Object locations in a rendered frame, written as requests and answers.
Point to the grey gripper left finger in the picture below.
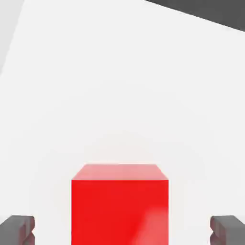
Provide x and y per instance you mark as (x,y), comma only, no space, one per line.
(13,230)

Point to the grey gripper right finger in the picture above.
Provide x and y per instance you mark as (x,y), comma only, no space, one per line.
(230,230)

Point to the small red cube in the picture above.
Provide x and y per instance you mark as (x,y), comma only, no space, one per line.
(119,208)

